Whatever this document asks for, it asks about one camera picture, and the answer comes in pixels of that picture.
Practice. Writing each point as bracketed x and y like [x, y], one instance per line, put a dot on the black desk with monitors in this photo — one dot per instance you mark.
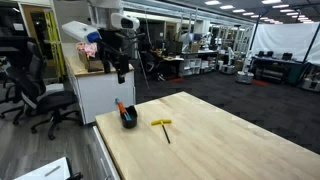
[273, 69]

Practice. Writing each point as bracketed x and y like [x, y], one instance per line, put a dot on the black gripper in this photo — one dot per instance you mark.
[122, 66]

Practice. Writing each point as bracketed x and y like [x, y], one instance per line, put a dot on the white storage shelf with bins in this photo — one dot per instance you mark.
[190, 67]

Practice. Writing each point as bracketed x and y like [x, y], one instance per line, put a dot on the white round mobile robot base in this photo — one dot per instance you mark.
[245, 76]

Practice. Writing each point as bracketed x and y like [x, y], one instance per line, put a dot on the white cabinet with wood top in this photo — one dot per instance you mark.
[96, 91]

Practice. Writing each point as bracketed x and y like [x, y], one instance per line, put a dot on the black office chair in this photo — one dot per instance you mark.
[35, 96]

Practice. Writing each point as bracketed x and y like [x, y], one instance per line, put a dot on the white backdrop screen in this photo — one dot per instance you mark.
[302, 40]

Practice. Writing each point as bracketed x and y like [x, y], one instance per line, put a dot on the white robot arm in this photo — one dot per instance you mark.
[107, 22]

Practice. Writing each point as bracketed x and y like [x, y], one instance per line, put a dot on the cardboard box with pink items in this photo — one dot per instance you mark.
[88, 54]

